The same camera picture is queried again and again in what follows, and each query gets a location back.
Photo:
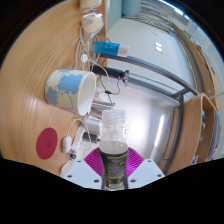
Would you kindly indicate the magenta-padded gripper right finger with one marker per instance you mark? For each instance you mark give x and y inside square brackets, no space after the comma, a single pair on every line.
[146,173]

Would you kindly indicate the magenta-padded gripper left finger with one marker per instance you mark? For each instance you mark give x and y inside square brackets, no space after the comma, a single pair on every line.
[80,175]

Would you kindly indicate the clear bottle with dark label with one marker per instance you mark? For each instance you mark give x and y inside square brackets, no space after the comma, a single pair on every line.
[114,146]

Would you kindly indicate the small white earbud case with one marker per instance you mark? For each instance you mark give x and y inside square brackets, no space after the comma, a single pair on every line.
[67,144]

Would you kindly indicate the white desk lamp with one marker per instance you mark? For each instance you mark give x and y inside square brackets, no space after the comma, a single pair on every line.
[159,131]

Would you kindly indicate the flat round red coaster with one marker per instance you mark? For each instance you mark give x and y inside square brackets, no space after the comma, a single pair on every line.
[46,143]

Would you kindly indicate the white power adapter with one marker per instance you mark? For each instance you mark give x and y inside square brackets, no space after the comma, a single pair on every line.
[91,124]

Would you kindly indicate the cream mug with blue patches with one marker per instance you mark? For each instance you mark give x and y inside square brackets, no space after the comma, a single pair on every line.
[66,90]

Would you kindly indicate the black electric shaver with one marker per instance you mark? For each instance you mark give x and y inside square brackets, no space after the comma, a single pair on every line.
[106,71]

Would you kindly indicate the wooden bunk side board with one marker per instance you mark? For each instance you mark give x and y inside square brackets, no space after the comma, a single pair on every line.
[200,63]

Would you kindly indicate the blue bottle with white cap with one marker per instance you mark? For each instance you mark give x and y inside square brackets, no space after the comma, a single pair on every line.
[106,48]

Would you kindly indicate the round cream case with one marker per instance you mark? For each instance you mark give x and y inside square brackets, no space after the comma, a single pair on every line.
[92,22]
[90,4]

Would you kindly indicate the grey striped curtain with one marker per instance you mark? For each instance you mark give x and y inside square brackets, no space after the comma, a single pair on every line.
[160,10]

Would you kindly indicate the teal pillow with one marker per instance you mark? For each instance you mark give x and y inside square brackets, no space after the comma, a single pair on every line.
[131,7]

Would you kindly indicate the grey metal bed frame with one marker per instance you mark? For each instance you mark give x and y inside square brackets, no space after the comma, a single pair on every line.
[150,65]

